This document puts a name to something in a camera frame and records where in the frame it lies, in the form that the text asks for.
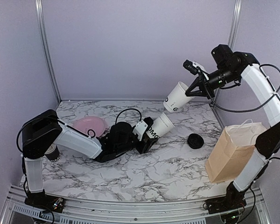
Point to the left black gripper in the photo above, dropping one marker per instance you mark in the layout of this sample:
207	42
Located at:
145	146

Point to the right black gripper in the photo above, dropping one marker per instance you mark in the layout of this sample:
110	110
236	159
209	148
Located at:
206	90

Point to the white paper cup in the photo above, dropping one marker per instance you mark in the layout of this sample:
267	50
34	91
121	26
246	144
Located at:
177	98
160	127

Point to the black cup lid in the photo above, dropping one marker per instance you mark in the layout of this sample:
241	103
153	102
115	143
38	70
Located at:
195	141

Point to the brown paper bag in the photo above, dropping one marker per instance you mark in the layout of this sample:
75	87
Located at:
232	151

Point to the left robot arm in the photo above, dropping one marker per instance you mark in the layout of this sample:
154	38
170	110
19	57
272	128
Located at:
42	135

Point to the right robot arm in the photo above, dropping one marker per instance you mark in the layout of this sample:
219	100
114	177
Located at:
236	67

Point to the pink plate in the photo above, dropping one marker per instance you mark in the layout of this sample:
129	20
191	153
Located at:
91	125

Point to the black cup with straws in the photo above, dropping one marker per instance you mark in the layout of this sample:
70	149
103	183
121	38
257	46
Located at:
53	154

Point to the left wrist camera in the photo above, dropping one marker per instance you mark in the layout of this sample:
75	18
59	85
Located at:
141	127

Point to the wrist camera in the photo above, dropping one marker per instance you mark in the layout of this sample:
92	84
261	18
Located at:
141	127
192	67

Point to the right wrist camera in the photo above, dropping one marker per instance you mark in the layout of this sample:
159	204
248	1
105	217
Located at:
192	67

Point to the right aluminium frame post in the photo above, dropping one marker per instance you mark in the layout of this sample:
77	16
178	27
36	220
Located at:
235	23

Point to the aluminium frame post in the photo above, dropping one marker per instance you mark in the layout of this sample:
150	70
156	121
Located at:
45	46
235	23

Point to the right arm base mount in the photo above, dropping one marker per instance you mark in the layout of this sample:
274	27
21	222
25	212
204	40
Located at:
220	204

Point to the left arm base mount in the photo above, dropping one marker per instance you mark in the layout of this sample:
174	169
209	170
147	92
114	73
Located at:
50	203

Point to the left aluminium frame post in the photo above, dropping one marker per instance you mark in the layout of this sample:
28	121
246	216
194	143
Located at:
45	46

